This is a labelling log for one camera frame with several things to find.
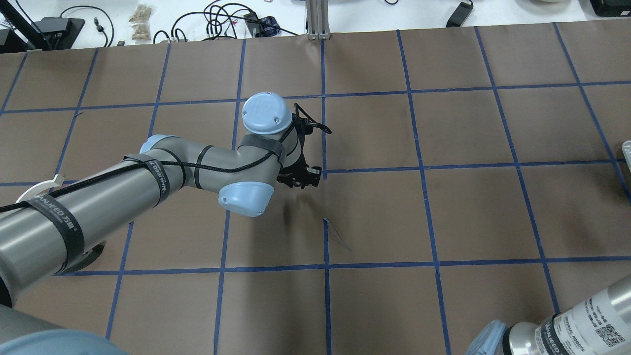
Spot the aluminium frame post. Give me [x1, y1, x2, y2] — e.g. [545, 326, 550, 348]
[305, 0, 331, 40]

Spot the white curved plastic part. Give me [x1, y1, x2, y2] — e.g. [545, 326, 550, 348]
[16, 175, 66, 204]

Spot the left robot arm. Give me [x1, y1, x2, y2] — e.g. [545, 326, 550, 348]
[0, 92, 331, 355]

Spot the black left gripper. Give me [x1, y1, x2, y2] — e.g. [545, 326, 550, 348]
[276, 113, 332, 189]

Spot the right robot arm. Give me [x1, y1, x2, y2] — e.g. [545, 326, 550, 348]
[465, 276, 631, 355]

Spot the olive curved brake shoe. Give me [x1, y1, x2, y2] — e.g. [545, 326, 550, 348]
[73, 241, 106, 268]

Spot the black power adapter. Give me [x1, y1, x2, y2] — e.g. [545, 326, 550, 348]
[446, 0, 474, 28]

